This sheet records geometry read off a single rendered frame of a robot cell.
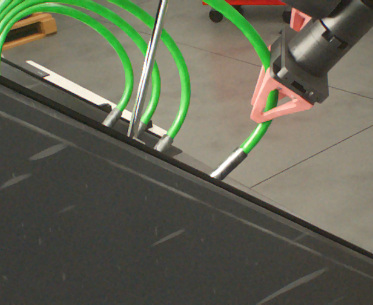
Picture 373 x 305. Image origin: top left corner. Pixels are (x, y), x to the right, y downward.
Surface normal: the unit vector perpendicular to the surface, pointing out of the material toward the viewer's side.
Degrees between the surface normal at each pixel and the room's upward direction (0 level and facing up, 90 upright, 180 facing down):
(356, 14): 97
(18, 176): 90
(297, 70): 46
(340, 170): 0
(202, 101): 0
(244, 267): 90
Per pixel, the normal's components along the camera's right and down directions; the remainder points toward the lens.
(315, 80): 0.56, -0.61
